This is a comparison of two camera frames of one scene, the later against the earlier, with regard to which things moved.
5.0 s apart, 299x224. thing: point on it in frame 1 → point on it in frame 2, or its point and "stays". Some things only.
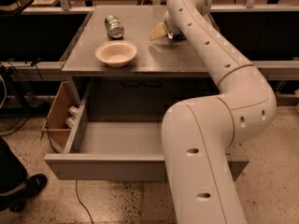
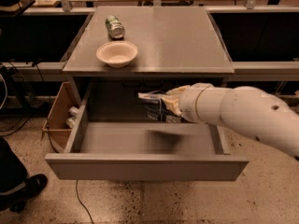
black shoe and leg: x=16 y=186 stays
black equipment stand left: x=14 y=87 stays
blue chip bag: x=177 y=35 → x=156 y=107
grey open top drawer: x=116 y=150 stays
